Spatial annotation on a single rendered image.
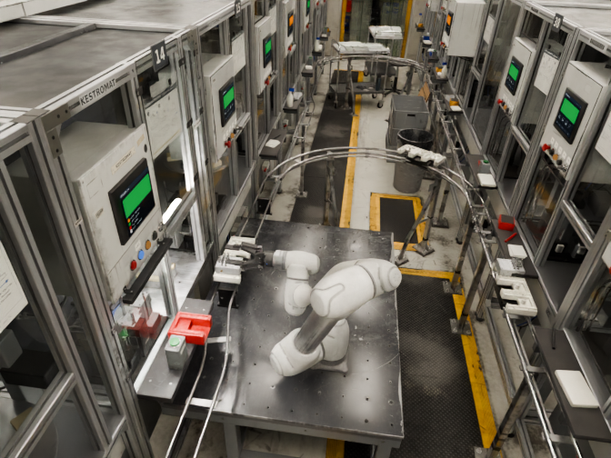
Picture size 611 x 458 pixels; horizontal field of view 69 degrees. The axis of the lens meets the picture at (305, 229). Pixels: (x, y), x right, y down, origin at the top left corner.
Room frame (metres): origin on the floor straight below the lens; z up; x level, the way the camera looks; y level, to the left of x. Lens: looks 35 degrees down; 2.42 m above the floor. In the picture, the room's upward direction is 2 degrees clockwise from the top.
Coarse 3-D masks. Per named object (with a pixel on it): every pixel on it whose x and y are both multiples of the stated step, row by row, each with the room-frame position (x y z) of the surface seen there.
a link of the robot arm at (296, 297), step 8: (336, 264) 1.38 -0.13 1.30; (344, 264) 1.33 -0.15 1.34; (352, 264) 1.28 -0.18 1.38; (328, 272) 1.38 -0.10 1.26; (288, 280) 1.53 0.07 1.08; (296, 280) 1.52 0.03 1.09; (320, 280) 1.40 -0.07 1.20; (288, 288) 1.49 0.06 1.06; (296, 288) 1.47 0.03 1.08; (304, 288) 1.47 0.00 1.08; (288, 296) 1.47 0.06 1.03; (296, 296) 1.44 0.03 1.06; (304, 296) 1.42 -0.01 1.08; (288, 304) 1.45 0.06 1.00; (296, 304) 1.43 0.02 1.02; (304, 304) 1.44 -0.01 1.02; (288, 312) 1.44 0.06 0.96; (296, 312) 1.43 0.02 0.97
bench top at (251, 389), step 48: (288, 240) 2.38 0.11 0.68; (336, 240) 2.40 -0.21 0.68; (384, 240) 2.42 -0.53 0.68; (240, 288) 1.89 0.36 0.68; (240, 336) 1.54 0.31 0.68; (384, 336) 1.57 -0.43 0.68; (192, 384) 1.24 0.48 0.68; (240, 384) 1.25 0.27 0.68; (288, 384) 1.26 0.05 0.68; (336, 384) 1.27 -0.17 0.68; (384, 384) 1.28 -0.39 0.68; (336, 432) 1.07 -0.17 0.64; (384, 432) 1.05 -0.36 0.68
